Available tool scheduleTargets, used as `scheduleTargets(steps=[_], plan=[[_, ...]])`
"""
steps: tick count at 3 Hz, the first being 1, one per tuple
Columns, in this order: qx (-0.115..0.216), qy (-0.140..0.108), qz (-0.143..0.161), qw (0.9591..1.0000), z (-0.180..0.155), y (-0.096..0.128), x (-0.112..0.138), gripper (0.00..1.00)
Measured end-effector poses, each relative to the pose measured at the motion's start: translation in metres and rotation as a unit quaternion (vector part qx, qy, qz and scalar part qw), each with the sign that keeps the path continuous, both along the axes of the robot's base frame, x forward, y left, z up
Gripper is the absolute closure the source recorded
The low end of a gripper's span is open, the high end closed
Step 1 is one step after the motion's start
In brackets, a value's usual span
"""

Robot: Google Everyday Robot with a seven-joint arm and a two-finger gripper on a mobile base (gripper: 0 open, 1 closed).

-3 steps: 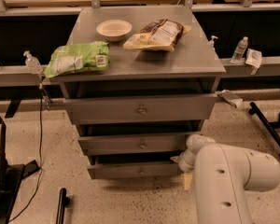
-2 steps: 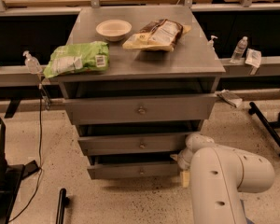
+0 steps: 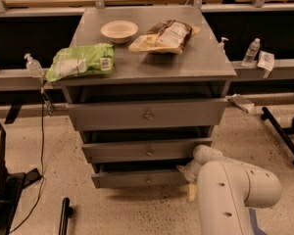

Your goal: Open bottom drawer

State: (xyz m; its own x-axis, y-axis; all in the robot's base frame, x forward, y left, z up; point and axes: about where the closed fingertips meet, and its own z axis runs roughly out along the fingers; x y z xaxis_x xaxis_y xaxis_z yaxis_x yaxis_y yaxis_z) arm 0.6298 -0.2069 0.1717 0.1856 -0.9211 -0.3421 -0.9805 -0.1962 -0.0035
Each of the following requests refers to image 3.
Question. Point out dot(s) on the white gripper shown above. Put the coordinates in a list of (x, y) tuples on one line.
[(190, 172)]

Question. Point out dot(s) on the grey bottom drawer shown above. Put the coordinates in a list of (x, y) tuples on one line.
[(134, 175)]

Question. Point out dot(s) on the grey drawer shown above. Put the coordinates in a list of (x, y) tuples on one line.
[(138, 151), (146, 114), (134, 175)]

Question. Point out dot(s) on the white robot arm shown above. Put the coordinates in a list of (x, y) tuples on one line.
[(229, 192)]

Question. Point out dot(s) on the grey top drawer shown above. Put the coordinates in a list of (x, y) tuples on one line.
[(146, 114)]

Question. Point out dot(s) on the grey drawer cabinet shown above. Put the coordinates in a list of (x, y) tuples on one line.
[(201, 71)]

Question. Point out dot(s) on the grey middle drawer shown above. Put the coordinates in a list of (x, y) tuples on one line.
[(138, 151)]

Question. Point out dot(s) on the folded cloth on ledge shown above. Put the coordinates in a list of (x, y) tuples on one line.
[(241, 102)]

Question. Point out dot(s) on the black stand base right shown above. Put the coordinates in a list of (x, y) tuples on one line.
[(284, 132)]

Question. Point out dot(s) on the black tube on floor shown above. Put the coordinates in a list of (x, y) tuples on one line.
[(66, 213)]

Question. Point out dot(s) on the small white pump bottle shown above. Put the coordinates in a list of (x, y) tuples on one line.
[(223, 40)]

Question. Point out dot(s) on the white wipes packet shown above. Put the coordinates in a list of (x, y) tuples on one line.
[(266, 60)]

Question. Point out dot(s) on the brown yellow snack bag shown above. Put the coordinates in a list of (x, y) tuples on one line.
[(165, 37)]

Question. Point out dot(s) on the clear water bottle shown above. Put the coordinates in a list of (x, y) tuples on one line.
[(251, 52)]

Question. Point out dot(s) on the green chip bag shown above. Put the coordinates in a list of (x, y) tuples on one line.
[(81, 61)]

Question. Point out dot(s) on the white paper bowl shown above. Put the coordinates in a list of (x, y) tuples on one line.
[(119, 31)]

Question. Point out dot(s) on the black monitor stand left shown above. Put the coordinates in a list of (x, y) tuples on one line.
[(11, 187)]

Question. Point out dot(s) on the clear sanitizer pump bottle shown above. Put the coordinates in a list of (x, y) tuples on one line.
[(33, 66)]

